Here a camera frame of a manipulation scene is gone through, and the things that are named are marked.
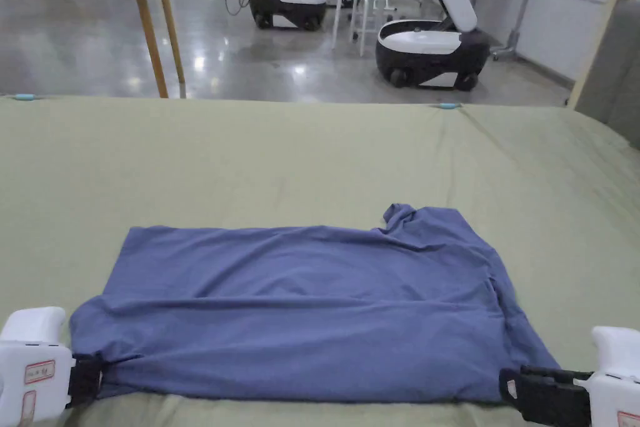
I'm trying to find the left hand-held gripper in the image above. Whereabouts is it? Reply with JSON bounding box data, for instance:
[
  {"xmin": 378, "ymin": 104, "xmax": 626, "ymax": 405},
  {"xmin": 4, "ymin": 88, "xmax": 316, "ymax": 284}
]
[{"xmin": 0, "ymin": 306, "xmax": 105, "ymax": 425}]

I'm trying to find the blue shirt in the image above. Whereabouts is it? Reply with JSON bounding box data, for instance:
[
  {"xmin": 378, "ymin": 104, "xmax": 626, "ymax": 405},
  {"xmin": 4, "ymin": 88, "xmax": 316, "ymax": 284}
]
[{"xmin": 69, "ymin": 203, "xmax": 562, "ymax": 405}]

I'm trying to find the bed with pale green sheet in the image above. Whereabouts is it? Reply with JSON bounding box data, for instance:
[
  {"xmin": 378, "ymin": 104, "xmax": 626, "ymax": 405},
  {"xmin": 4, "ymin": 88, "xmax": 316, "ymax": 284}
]
[{"xmin": 0, "ymin": 94, "xmax": 640, "ymax": 427}]

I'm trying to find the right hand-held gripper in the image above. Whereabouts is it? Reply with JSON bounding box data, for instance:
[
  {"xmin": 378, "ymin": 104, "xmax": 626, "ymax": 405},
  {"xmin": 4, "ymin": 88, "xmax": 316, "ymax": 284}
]
[{"xmin": 499, "ymin": 326, "xmax": 640, "ymax": 427}]

